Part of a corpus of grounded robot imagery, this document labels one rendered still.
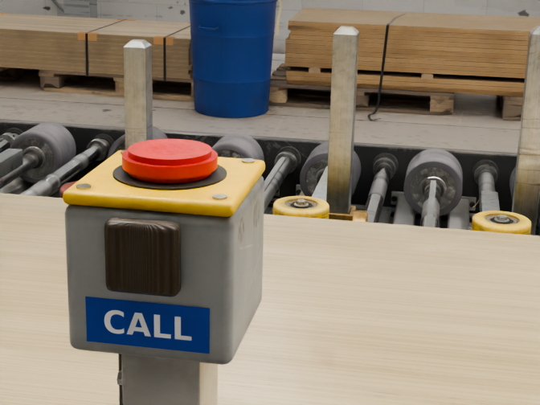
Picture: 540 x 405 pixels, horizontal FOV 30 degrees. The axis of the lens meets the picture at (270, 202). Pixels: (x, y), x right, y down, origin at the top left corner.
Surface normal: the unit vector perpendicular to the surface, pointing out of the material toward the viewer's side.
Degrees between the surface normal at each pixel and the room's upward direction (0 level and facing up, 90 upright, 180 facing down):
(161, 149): 0
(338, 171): 90
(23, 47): 90
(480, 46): 90
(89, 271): 90
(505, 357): 0
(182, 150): 0
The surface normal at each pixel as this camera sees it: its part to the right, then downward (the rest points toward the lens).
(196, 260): -0.18, 0.29
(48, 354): 0.02, -0.95
